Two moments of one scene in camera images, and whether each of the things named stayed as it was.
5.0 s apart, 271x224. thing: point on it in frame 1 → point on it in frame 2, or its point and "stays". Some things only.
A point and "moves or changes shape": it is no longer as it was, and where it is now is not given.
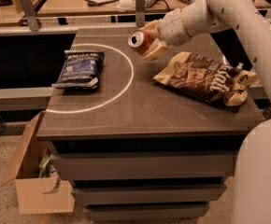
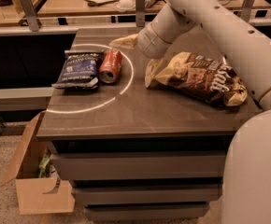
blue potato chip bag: (80, 69) stays
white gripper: (172, 27) → (149, 42)
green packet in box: (45, 166) stays
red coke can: (140, 40) moves or changes shape
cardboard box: (32, 190) stays
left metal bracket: (28, 10) stays
